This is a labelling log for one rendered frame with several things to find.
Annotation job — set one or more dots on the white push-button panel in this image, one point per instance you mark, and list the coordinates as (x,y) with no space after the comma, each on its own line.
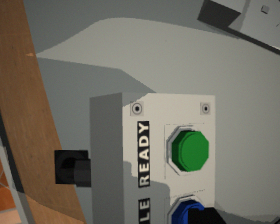
(146,150)

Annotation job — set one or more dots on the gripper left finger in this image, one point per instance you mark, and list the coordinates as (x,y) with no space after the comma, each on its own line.
(196,216)

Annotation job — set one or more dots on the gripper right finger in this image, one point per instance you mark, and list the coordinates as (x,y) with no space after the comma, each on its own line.
(213,216)

